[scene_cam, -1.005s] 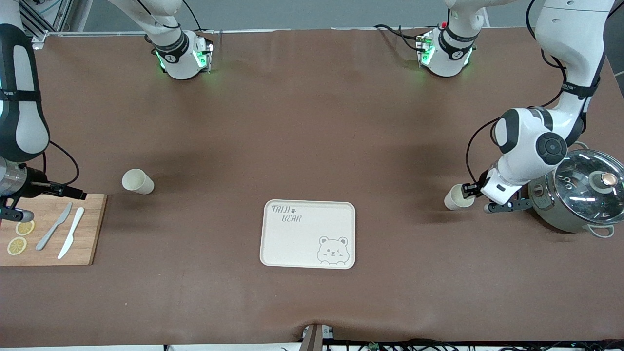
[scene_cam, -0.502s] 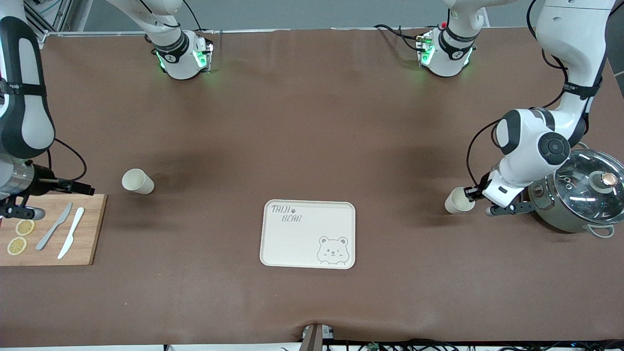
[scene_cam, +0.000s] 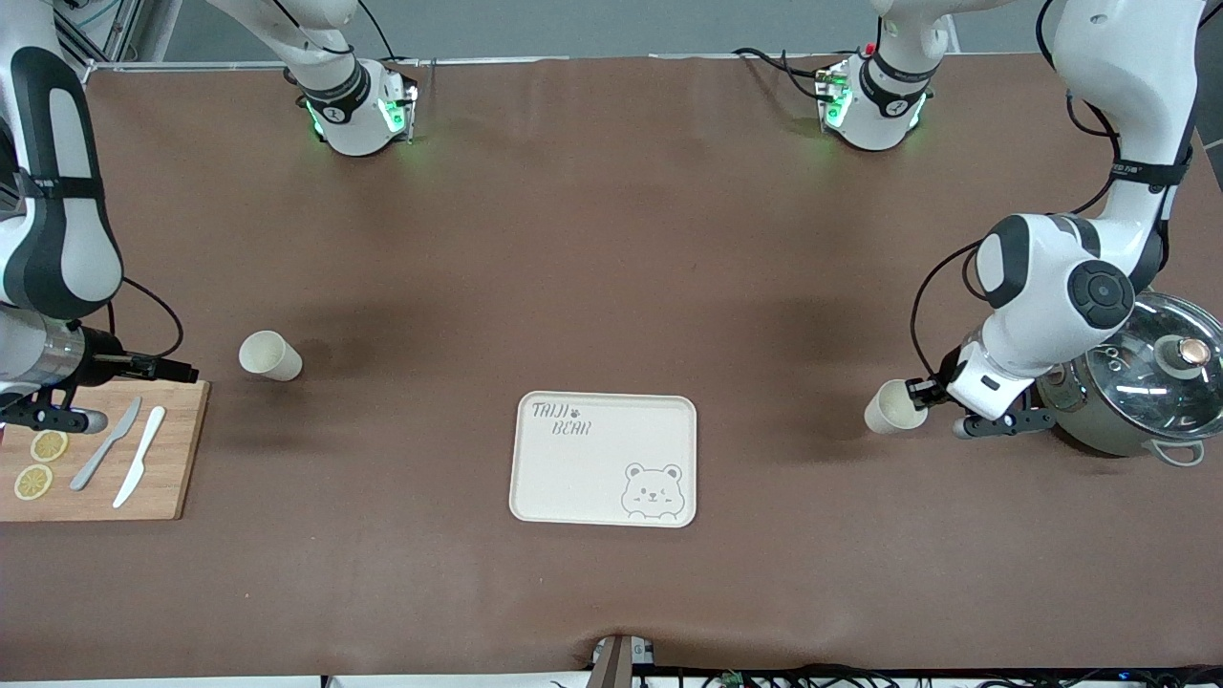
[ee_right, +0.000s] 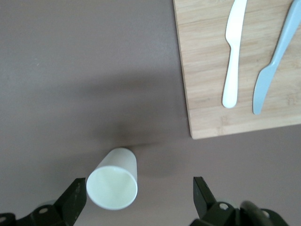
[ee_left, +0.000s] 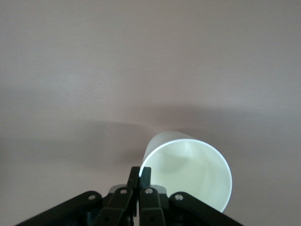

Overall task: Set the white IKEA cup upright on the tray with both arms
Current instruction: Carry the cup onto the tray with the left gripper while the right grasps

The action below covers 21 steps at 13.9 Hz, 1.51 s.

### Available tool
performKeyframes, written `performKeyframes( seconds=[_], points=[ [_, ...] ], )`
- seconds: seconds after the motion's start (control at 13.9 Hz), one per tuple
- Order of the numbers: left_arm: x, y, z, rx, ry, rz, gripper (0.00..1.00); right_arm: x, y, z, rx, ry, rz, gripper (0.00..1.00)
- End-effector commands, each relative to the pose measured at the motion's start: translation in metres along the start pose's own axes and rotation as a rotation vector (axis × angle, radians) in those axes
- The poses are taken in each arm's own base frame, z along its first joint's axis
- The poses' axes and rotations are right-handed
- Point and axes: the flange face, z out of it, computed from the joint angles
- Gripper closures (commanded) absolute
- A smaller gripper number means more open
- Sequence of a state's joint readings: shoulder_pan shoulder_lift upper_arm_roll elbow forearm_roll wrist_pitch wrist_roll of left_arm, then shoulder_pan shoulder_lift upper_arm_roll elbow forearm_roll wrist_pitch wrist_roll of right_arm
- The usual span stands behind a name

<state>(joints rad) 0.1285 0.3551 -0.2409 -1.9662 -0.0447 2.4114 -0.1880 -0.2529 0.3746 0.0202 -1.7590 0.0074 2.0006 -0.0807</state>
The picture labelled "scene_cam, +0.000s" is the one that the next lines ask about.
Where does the white plastic cup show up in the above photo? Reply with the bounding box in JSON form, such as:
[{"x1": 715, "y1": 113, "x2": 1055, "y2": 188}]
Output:
[
  {"x1": 864, "y1": 379, "x2": 929, "y2": 436},
  {"x1": 238, "y1": 330, "x2": 304, "y2": 382}
]

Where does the cream tray with bear print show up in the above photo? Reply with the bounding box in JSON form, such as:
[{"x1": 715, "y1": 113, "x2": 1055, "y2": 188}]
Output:
[{"x1": 508, "y1": 391, "x2": 698, "y2": 529}]

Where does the wooden cutting board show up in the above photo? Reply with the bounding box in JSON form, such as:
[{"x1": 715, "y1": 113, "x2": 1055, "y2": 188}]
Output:
[{"x1": 0, "y1": 380, "x2": 211, "y2": 523}]

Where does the grey plastic knife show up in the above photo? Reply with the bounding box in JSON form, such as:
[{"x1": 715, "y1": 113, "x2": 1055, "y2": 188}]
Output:
[{"x1": 70, "y1": 397, "x2": 143, "y2": 492}]

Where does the white plastic knife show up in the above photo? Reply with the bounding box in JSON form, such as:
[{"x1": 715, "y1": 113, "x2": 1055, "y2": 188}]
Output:
[{"x1": 113, "y1": 406, "x2": 167, "y2": 509}]

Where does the grey electric cooking pot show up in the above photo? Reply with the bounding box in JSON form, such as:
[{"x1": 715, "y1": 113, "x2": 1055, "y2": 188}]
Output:
[{"x1": 1037, "y1": 291, "x2": 1223, "y2": 467}]

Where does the glass pot lid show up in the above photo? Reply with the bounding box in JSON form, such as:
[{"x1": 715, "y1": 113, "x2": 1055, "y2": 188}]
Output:
[{"x1": 1080, "y1": 291, "x2": 1223, "y2": 441}]

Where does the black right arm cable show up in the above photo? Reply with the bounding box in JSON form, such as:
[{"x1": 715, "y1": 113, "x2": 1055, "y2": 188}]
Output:
[{"x1": 103, "y1": 275, "x2": 184, "y2": 360}]

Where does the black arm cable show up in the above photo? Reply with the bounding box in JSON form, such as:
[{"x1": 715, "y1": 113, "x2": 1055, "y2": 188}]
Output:
[
  {"x1": 103, "y1": 275, "x2": 184, "y2": 360},
  {"x1": 911, "y1": 0, "x2": 1195, "y2": 383}
]

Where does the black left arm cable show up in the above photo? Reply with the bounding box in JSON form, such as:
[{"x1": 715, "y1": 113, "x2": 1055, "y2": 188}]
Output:
[{"x1": 911, "y1": 0, "x2": 1195, "y2": 383}]

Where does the aluminium frame profile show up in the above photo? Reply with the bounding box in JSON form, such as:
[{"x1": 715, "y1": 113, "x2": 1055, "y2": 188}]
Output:
[{"x1": 53, "y1": 0, "x2": 144, "y2": 85}]

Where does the black left base cable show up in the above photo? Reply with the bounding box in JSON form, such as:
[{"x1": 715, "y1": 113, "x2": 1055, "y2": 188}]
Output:
[{"x1": 733, "y1": 46, "x2": 834, "y2": 102}]

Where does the black base cable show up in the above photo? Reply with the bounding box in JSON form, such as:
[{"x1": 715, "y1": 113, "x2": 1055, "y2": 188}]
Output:
[
  {"x1": 357, "y1": 0, "x2": 402, "y2": 64},
  {"x1": 733, "y1": 46, "x2": 834, "y2": 102}
]

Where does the black right base cable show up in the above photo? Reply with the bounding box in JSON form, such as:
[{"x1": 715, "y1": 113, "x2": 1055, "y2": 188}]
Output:
[{"x1": 357, "y1": 0, "x2": 402, "y2": 64}]

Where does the table edge camera mount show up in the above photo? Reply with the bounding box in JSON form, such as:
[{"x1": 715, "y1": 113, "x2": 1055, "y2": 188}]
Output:
[{"x1": 590, "y1": 633, "x2": 656, "y2": 688}]

